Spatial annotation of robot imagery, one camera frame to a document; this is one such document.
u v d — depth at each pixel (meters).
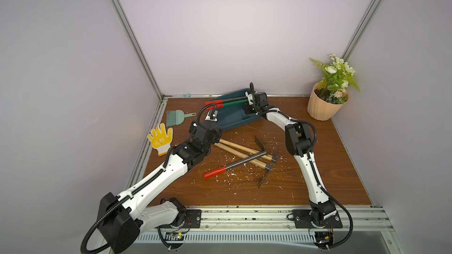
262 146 0.97
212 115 0.63
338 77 0.90
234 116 1.14
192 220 0.73
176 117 1.10
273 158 0.90
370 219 0.74
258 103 0.90
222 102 1.10
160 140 0.99
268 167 0.85
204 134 0.55
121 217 0.38
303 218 0.75
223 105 1.08
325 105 0.95
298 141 0.66
